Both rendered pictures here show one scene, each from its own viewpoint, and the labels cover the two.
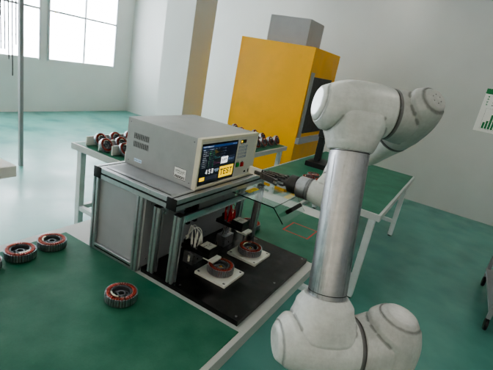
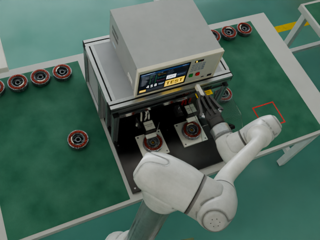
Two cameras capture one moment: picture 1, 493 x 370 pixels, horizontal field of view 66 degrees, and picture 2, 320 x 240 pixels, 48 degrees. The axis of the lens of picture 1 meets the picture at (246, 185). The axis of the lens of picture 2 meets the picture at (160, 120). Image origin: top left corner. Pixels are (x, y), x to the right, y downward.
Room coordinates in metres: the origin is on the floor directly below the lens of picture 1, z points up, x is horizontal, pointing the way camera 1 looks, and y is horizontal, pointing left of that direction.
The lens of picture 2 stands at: (0.60, -0.33, 2.57)
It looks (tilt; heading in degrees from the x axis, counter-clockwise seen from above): 60 degrees down; 25
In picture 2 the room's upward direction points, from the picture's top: 16 degrees clockwise
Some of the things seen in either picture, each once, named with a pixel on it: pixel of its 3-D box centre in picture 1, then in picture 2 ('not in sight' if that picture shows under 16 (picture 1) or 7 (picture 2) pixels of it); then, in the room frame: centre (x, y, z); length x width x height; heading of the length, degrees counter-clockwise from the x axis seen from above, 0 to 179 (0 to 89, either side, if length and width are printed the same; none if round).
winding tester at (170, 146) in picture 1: (194, 147); (163, 44); (1.65, 0.26, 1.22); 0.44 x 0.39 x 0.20; 152
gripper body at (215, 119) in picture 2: (287, 182); (214, 118); (1.51, -0.17, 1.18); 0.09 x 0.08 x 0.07; 62
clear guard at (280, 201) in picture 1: (264, 200); (210, 105); (1.65, -0.09, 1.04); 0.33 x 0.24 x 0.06; 62
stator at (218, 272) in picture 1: (220, 267); (153, 142); (1.38, 0.04, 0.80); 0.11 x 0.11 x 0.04
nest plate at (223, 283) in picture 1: (219, 272); (152, 144); (1.38, 0.04, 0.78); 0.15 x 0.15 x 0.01; 62
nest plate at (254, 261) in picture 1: (249, 253); (190, 132); (1.60, -0.07, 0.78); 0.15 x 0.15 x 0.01; 62
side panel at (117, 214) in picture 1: (117, 222); (94, 83); (1.39, 0.49, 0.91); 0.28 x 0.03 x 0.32; 62
